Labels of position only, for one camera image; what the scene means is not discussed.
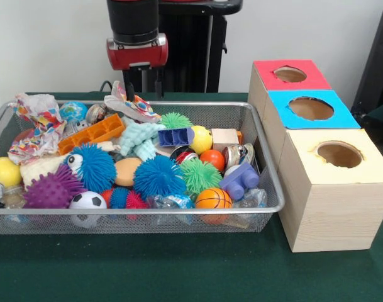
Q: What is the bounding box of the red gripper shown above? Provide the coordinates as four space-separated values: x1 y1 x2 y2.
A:
105 33 169 102

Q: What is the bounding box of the colourful spotted paper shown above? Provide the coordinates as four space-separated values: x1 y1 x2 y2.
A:
104 80 162 123
8 93 67 165

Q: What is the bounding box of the wooden box with three holes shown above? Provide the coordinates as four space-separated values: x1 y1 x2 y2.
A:
247 59 383 253

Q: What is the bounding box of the long orange building block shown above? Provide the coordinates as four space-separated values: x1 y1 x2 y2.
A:
57 113 126 155

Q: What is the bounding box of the blue puffer ball with eye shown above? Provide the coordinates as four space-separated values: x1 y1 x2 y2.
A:
64 143 118 193

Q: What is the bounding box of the green puffer ball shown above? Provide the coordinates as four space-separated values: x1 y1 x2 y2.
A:
179 158 223 194

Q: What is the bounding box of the black and white soccer ball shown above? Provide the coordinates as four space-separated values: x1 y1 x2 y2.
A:
68 191 108 227

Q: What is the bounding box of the orange basketball toy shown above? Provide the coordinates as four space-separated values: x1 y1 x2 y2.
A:
195 187 233 210

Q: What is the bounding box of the lavender building block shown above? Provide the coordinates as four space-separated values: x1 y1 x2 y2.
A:
218 162 260 201

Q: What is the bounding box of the purple spiky ball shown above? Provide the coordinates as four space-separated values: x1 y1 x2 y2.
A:
23 163 85 210

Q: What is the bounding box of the black upright panel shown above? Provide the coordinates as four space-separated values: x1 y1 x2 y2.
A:
350 5 383 119

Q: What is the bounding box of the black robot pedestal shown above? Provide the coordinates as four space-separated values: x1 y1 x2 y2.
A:
111 0 244 93

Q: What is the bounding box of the shallow wire mesh bin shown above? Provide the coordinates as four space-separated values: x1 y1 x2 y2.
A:
0 100 286 235

